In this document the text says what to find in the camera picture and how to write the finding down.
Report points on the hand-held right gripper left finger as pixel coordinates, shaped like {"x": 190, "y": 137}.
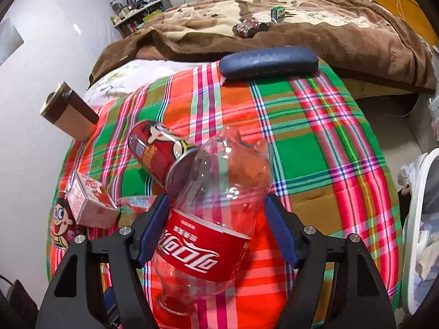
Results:
{"x": 156, "y": 229}

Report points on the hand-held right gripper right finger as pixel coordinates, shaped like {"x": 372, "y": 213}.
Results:
{"x": 279, "y": 229}

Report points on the clear red label plastic bottle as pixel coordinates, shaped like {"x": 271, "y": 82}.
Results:
{"x": 199, "y": 246}

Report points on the small pink drink carton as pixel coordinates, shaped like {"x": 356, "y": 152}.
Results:
{"x": 91, "y": 204}

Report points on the red drink can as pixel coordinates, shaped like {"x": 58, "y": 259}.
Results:
{"x": 154, "y": 150}

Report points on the cartoon boy face can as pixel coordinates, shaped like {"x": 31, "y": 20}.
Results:
{"x": 61, "y": 224}

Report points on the white mesh trash bin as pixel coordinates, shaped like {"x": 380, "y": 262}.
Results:
{"x": 420, "y": 212}

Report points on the plaid red green tablecloth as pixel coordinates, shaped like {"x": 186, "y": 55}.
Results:
{"x": 308, "y": 137}

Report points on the white bed sheet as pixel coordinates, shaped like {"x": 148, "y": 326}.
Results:
{"x": 137, "y": 78}

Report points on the dark blue glasses case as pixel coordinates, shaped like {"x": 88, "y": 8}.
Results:
{"x": 267, "y": 61}

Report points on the brown printed blanket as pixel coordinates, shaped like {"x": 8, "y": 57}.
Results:
{"x": 343, "y": 41}

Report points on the dark red toy car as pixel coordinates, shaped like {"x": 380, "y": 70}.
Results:
{"x": 250, "y": 27}

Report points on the cluttered small shelf desk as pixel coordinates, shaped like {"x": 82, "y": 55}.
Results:
{"x": 140, "y": 17}

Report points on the small green white box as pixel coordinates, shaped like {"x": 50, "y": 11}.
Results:
{"x": 277, "y": 13}

